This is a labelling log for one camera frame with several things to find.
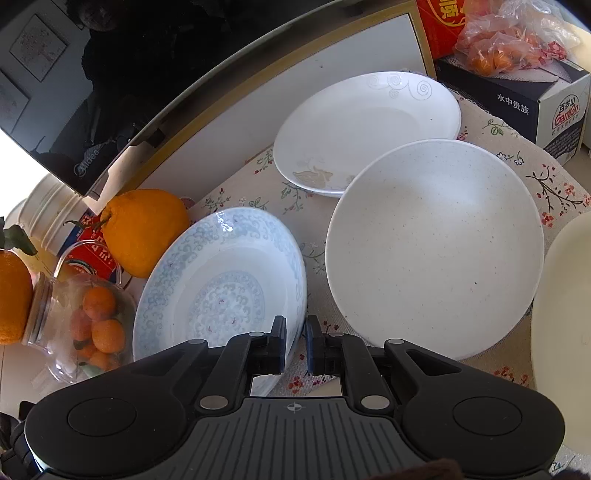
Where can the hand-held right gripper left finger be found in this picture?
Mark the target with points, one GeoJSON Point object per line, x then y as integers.
{"type": "Point", "coordinates": [277, 342]}

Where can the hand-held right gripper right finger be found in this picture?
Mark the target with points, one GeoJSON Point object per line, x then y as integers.
{"type": "Point", "coordinates": [314, 344]}

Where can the blue patterned plate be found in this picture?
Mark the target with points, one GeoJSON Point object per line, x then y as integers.
{"type": "Point", "coordinates": [221, 277]}

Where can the white speckled plate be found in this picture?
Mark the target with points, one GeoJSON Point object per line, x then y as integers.
{"type": "Point", "coordinates": [434, 249]}

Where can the white swirl print plate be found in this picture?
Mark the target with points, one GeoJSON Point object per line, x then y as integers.
{"type": "Point", "coordinates": [360, 120]}

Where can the large cream bowl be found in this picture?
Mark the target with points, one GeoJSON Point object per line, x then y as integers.
{"type": "Point", "coordinates": [568, 323]}

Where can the floral tablecloth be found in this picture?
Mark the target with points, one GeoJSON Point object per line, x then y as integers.
{"type": "Point", "coordinates": [316, 256]}

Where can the large orange citrus fruit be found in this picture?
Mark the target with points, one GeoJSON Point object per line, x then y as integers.
{"type": "Point", "coordinates": [143, 230]}
{"type": "Point", "coordinates": [11, 295]}

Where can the glass jar of kumquats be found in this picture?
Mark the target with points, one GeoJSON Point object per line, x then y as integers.
{"type": "Point", "coordinates": [92, 323]}

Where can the red label container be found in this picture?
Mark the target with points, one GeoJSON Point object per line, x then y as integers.
{"type": "Point", "coordinates": [92, 258]}

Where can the stack of white tubs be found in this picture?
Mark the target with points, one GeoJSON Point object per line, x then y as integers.
{"type": "Point", "coordinates": [51, 207]}

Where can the white wooden-edged cabinet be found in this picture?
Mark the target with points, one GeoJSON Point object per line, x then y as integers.
{"type": "Point", "coordinates": [323, 69]}

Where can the black and white cardboard box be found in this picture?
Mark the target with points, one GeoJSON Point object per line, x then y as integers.
{"type": "Point", "coordinates": [508, 101]}

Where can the black microwave oven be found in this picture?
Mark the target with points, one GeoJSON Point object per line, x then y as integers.
{"type": "Point", "coordinates": [115, 69]}

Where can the red cardboard box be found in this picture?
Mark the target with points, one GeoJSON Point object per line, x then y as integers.
{"type": "Point", "coordinates": [438, 27]}

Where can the plastic bag of small oranges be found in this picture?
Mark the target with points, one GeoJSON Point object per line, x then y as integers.
{"type": "Point", "coordinates": [494, 50]}

